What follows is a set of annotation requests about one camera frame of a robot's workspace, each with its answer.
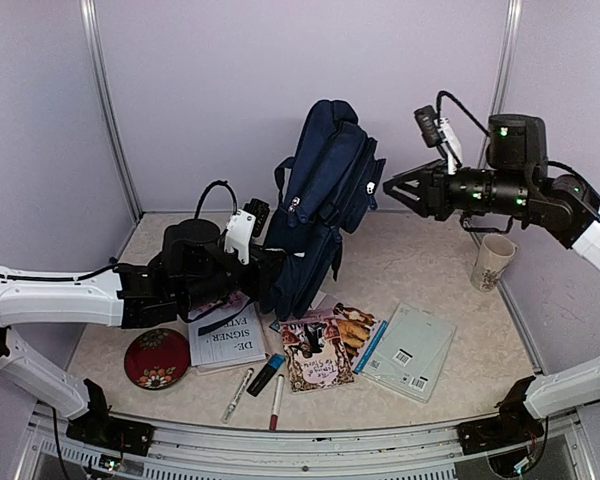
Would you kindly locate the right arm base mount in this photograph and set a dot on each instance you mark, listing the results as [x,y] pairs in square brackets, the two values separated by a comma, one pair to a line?
[512,424]

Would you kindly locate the blue white booklet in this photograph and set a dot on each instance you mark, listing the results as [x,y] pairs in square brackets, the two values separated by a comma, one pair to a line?
[320,302]

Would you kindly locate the red white marker pen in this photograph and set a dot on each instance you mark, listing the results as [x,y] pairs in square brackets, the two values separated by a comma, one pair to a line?
[276,404]

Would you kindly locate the black blue highlighter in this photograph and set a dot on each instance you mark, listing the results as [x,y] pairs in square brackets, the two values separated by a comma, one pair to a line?
[266,373]

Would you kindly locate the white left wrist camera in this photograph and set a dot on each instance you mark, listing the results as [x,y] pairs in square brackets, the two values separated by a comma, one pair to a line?
[245,224]

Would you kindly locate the pale green book with barcode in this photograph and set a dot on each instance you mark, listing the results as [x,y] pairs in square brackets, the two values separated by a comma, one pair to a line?
[409,356]

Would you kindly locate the illustrated taming shrew book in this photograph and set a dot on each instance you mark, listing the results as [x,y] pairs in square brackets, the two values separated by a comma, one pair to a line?
[329,345]

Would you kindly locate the red floral plate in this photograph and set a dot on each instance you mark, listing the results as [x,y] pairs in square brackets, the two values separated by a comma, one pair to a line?
[157,359]

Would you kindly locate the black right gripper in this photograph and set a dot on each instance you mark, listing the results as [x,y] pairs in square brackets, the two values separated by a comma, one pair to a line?
[437,201]

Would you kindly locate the floral ceramic mug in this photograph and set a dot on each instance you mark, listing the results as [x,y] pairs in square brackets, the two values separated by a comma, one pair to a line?
[495,254]

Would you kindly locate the navy blue student backpack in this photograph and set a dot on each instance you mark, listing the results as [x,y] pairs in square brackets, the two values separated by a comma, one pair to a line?
[324,191]

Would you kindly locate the white Designer Fate book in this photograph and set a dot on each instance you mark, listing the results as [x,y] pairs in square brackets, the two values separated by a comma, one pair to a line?
[226,333]

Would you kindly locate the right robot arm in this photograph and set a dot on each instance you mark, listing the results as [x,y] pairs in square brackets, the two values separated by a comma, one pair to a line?
[516,183]

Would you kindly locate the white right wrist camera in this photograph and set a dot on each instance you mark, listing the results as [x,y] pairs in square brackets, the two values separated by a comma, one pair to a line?
[437,133]

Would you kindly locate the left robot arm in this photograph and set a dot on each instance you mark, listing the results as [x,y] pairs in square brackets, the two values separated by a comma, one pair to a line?
[199,263]

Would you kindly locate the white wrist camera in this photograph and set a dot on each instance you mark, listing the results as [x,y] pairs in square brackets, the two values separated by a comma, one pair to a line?
[245,224]
[437,133]

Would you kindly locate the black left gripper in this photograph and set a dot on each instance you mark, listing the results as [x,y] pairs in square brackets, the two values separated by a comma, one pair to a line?
[263,263]

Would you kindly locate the aluminium front rail frame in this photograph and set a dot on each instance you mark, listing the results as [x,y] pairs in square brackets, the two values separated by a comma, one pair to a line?
[182,451]

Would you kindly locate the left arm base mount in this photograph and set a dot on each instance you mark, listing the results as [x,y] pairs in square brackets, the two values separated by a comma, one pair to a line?
[97,427]

